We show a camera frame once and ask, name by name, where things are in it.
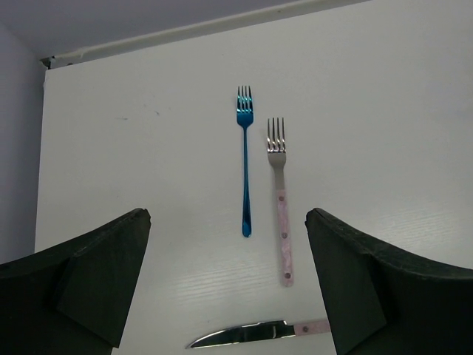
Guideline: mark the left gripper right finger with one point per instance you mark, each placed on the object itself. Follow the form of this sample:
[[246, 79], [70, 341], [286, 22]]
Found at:
[[381, 299]]

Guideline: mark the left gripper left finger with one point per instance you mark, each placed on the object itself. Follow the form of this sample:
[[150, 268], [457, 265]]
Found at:
[[74, 298]]

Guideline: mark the pink handled knife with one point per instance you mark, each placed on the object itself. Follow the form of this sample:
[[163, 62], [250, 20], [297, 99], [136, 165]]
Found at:
[[260, 331]]

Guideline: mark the pink handled fork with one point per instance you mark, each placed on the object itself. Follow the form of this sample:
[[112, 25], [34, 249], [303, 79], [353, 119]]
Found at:
[[277, 157]]

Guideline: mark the long blue fork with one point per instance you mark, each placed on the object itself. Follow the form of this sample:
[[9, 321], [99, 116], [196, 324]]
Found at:
[[244, 119]]

